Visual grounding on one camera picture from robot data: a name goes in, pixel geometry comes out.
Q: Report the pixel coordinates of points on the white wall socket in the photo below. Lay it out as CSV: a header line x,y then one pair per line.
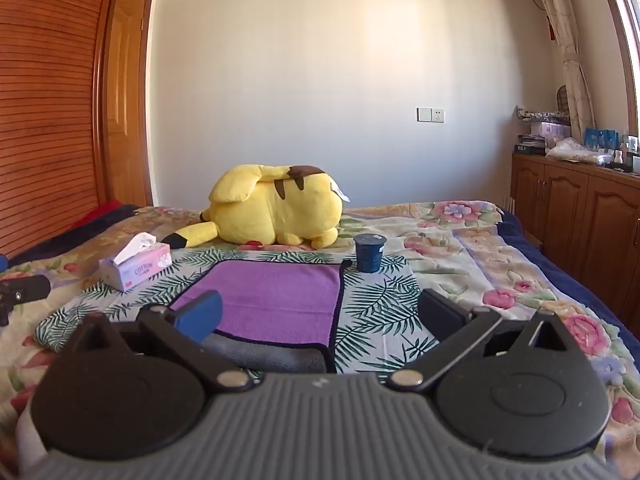
x,y
431,115

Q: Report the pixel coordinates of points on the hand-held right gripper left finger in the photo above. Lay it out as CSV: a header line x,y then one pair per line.
x,y
202,317

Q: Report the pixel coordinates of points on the floral bed sheet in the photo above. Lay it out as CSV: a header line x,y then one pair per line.
x,y
460,255

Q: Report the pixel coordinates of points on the slatted wooden wardrobe door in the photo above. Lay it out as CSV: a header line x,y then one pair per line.
x,y
47,110

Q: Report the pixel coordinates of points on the dark blue cup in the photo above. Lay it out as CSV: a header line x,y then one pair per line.
x,y
369,255

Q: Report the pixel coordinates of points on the stack of boxes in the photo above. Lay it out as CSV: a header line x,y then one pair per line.
x,y
542,130

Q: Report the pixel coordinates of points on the white plastic bag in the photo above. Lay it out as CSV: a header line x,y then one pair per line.
x,y
572,150

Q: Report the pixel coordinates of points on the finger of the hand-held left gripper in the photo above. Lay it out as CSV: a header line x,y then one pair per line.
x,y
27,289

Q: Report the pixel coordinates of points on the purple towel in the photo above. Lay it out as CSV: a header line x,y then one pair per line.
x,y
280,295

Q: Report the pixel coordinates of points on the leaf print cloth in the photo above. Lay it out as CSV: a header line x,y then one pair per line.
x,y
385,300

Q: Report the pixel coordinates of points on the dark cloth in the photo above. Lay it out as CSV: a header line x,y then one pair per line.
x,y
75,235

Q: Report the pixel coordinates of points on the blue box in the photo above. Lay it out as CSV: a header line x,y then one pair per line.
x,y
601,139

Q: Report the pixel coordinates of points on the wooden room door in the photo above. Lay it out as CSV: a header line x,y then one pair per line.
x,y
125,100

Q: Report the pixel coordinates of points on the wooden cabinet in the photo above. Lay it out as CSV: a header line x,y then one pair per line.
x,y
580,220

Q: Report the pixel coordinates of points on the yellow plush toy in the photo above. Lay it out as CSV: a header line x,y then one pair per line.
x,y
280,205

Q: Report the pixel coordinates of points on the grey towel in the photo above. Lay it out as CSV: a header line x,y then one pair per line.
x,y
280,357

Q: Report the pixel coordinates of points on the tissue box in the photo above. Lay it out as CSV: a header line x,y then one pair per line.
x,y
137,270

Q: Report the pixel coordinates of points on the wooden window frame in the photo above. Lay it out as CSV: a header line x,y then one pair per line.
x,y
620,35

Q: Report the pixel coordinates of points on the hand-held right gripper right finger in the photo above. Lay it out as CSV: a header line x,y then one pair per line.
x,y
440,312

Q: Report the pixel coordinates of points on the red cloth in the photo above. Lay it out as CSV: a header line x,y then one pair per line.
x,y
107,208

